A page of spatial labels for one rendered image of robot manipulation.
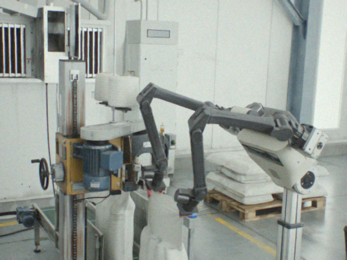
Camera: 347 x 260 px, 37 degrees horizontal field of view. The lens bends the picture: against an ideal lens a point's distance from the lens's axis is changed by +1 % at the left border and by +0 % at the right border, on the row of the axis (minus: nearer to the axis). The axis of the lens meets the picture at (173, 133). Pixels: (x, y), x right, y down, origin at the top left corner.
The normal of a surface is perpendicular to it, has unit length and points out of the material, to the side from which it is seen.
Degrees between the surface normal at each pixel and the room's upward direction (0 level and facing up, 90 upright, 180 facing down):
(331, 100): 90
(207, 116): 119
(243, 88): 90
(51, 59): 90
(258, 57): 90
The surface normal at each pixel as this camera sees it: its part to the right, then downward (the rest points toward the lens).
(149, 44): 0.46, 0.17
